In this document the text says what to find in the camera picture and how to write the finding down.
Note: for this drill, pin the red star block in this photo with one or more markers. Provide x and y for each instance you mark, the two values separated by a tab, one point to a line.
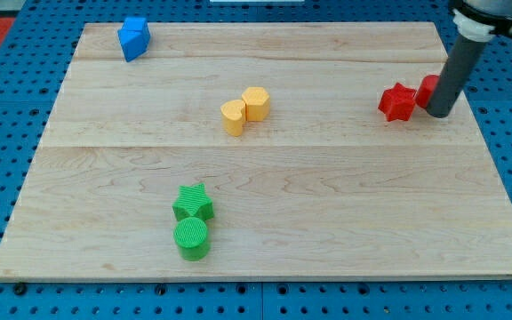
397	103

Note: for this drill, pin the robot arm end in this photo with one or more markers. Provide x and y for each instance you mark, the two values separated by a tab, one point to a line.
479	20

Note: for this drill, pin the yellow hexagon block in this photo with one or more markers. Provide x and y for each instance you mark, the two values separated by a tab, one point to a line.
257	101

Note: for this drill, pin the green star block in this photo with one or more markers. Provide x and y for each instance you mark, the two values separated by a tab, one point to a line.
193	202

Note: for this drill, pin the wooden board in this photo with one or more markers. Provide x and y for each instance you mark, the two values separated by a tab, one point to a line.
323	190

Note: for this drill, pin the yellow heart block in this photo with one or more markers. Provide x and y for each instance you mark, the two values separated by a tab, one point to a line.
233	116

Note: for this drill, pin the green cylinder block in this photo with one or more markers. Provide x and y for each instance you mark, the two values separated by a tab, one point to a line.
191	236

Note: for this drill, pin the blue angular block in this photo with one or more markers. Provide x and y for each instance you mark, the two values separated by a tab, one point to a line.
133	43

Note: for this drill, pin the red round block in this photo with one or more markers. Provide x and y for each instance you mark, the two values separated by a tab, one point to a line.
425	90

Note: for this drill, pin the blue cube block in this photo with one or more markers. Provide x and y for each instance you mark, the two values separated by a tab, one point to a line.
137	25

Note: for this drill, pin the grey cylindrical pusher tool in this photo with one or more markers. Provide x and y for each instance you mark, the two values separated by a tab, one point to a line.
463	57

